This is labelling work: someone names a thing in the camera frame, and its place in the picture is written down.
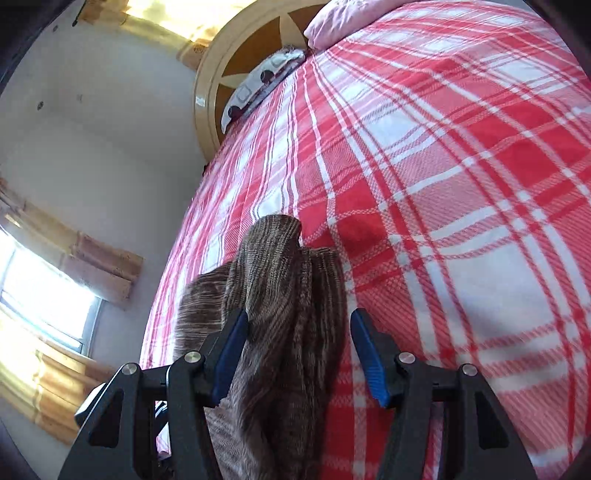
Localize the pink pillow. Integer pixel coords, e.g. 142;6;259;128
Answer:
303;0;411;49

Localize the window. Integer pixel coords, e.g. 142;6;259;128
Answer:
0;228;103;358

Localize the brown knit sweater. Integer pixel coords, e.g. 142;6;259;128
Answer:
173;215;347;480

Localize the cream wooden headboard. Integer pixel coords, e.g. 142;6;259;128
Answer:
193;0;342;160

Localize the red plaid blanket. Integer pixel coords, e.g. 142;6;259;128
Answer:
139;0;591;480

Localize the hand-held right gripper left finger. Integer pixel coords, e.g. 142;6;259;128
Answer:
58;307;250;480

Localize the white patterned pillow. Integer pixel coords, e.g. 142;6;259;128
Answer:
221;48;308;132

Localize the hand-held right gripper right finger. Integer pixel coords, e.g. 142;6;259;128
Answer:
349;308;539;480

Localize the yellow curtain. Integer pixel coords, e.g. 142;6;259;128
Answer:
78;0;259;72
0;180;144;303
0;346;116;446

